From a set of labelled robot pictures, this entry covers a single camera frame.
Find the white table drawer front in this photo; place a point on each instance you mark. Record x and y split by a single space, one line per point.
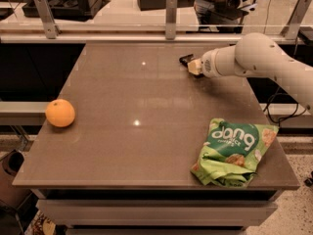
157 212

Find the orange fruit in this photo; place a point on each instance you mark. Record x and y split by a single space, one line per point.
60 113

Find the right metal glass bracket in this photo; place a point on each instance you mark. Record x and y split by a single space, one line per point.
291 29

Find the green dang chips bag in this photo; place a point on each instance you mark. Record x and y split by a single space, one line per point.
231 152

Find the left metal glass bracket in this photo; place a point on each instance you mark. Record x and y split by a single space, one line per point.
51 30

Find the black equipment case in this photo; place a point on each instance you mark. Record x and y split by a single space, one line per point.
76 10

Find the middle metal glass bracket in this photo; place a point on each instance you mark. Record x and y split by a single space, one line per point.
170 19

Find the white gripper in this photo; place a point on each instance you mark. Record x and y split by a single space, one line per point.
206 65

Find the black rxbar chocolate bar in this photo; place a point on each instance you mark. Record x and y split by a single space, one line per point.
186 59

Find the metal glass bracket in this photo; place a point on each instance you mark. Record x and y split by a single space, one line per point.
170 19
51 30
291 29

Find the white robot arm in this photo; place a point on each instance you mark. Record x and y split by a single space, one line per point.
257 55

